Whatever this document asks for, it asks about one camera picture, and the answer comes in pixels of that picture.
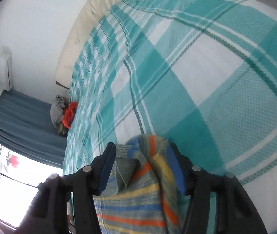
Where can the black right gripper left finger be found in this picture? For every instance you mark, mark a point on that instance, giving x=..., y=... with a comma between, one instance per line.
x=48, y=210

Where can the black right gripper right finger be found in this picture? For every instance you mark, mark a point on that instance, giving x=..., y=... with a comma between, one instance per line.
x=235, y=211

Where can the multicolour striped knit sweater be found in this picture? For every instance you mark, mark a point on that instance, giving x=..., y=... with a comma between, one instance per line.
x=141, y=195

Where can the window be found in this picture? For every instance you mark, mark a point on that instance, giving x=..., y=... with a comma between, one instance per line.
x=19, y=178

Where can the blue curtain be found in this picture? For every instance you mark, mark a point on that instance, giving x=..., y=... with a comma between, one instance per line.
x=27, y=129

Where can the red garment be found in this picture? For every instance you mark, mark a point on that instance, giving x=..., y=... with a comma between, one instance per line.
x=69, y=114

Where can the teal plaid bedspread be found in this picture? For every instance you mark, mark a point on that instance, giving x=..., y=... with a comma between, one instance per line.
x=199, y=73

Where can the white air conditioner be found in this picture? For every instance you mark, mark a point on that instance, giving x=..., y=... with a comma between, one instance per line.
x=6, y=69

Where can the cream padded headboard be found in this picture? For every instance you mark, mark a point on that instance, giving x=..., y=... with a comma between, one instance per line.
x=88, y=18

